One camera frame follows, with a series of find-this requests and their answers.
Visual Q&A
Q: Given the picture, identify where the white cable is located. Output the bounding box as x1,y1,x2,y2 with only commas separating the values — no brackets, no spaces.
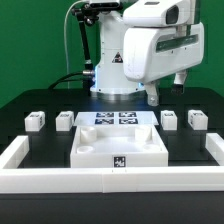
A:
63,0,88,90

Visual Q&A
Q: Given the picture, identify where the black cable bundle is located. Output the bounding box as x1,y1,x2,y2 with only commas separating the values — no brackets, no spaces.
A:
48,6,98,90

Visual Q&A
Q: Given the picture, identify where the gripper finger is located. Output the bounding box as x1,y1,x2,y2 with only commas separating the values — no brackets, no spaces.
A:
172,71,187,95
144,82,159,106

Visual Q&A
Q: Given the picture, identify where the white square table top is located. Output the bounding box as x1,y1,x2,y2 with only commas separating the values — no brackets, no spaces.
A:
70,125,168,168

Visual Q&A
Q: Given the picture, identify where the white sheet with tags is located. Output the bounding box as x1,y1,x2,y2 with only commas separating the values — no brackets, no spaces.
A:
74,111,158,126

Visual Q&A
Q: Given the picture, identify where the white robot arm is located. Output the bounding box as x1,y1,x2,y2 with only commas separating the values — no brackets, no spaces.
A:
71,0,204,106

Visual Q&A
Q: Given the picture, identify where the white U-shaped obstacle fence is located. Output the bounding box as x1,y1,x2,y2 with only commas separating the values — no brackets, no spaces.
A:
0,135,224,194

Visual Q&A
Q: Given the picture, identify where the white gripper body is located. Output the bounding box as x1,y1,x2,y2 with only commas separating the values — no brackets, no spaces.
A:
123,23,204,84

